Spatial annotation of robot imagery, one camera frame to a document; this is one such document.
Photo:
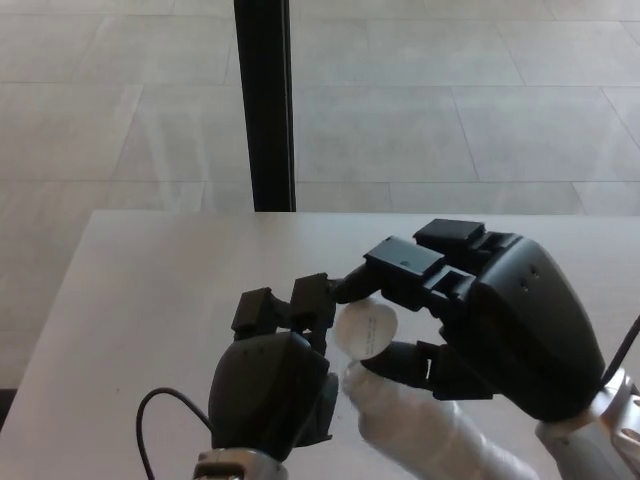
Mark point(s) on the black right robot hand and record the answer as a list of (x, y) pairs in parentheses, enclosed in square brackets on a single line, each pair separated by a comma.
[(525, 330)]

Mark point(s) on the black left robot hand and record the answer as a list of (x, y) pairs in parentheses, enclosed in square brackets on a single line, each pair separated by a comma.
[(265, 390)]

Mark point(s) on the white bottle cap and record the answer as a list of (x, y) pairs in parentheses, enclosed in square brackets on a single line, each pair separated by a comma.
[(365, 327)]

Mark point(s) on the white plastic bottle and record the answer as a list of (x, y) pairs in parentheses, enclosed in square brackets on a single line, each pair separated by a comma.
[(425, 435)]

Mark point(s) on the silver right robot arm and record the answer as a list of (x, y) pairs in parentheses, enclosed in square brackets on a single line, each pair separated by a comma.
[(595, 445)]

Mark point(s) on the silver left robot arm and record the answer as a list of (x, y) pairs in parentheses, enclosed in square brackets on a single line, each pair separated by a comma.
[(240, 467)]

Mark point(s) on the black vertical frame post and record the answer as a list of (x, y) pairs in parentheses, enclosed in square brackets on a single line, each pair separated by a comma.
[(267, 105)]

